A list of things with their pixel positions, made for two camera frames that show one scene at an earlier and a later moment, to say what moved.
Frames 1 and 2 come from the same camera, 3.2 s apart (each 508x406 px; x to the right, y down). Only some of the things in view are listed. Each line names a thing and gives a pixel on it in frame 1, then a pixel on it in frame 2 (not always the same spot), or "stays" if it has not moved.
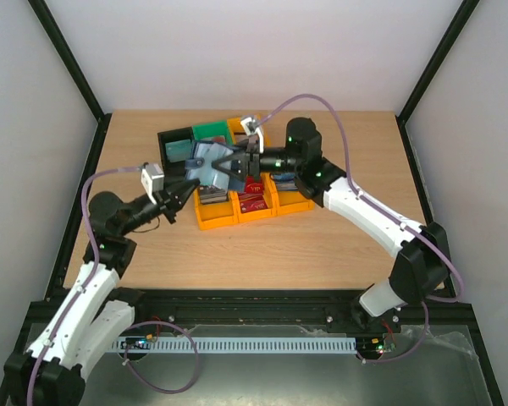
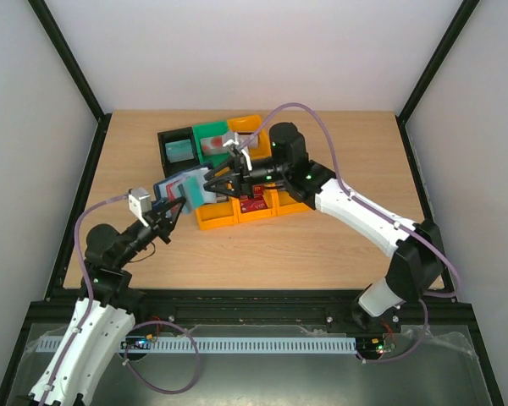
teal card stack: x=179 y=151 stays
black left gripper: x=169 y=198 -> x=159 y=220
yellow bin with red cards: x=270 y=194 stays
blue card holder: x=201 y=168 -> x=196 y=186
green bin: x=212 y=129 stays
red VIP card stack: x=253 y=199 stays
